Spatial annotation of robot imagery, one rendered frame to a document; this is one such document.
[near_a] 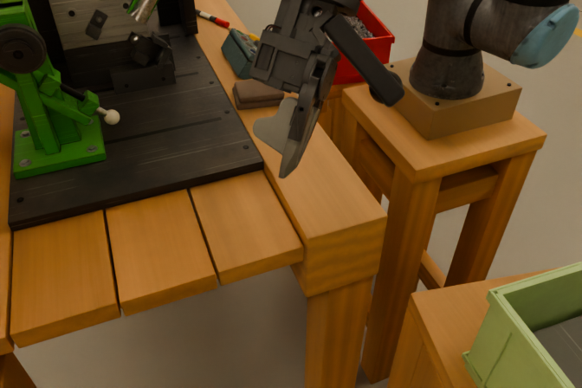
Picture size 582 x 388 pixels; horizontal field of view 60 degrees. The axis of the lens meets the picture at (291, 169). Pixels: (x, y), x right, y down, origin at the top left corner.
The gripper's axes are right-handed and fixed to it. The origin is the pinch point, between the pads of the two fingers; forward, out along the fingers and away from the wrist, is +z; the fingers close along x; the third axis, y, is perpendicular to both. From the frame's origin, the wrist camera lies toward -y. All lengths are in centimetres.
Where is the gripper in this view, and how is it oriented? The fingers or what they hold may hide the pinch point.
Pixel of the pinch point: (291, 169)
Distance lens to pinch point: 57.9
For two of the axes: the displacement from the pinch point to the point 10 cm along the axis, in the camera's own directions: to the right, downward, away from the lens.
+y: -9.3, -3.3, 1.6
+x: -1.9, 0.7, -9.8
